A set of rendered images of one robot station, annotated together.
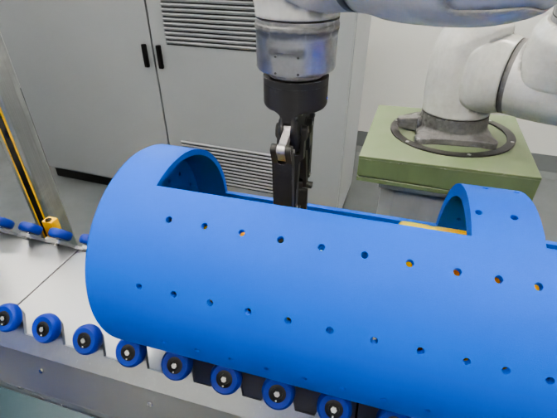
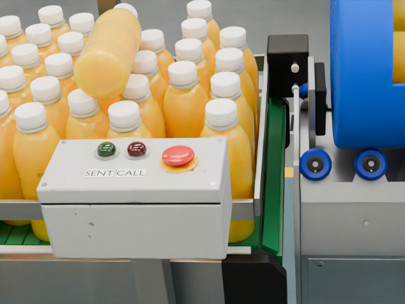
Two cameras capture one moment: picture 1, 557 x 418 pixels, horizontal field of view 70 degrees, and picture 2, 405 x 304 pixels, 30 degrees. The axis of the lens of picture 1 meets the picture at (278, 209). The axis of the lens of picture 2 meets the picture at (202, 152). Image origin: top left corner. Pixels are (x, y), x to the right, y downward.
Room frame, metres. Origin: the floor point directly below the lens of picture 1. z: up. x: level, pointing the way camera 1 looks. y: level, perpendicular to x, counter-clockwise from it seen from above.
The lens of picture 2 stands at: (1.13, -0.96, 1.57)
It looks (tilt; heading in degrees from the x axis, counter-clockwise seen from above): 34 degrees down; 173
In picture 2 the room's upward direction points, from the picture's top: 6 degrees counter-clockwise
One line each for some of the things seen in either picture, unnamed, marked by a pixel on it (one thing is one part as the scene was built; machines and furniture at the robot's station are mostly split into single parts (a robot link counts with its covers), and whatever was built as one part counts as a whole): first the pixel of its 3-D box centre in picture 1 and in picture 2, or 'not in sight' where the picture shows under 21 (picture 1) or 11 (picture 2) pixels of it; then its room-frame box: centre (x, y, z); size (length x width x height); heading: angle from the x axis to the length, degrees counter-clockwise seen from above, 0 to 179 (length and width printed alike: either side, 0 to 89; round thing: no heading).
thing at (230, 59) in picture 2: not in sight; (229, 59); (0.20, -0.80, 1.09); 0.04 x 0.04 x 0.02
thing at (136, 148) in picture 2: not in sight; (136, 148); (0.41, -0.95, 1.11); 0.02 x 0.02 x 0.01
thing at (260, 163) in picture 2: not in sight; (263, 125); (0.19, -0.75, 0.96); 0.40 x 0.01 x 0.03; 164
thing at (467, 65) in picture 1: (471, 63); not in sight; (0.92, -0.43, 1.23); 0.18 x 0.16 x 0.22; 46
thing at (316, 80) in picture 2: not in sight; (316, 109); (0.21, -0.67, 0.99); 0.10 x 0.02 x 0.12; 164
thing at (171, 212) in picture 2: not in sight; (140, 196); (0.43, -0.95, 1.05); 0.20 x 0.10 x 0.10; 74
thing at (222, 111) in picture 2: not in sight; (220, 111); (0.33, -0.83, 1.09); 0.04 x 0.04 x 0.02
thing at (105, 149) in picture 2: not in sight; (106, 149); (0.40, -0.98, 1.11); 0.02 x 0.02 x 0.01
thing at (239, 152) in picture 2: not in sight; (226, 175); (0.33, -0.83, 0.99); 0.07 x 0.07 x 0.18
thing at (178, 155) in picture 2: not in sight; (178, 157); (0.45, -0.90, 1.11); 0.04 x 0.04 x 0.01
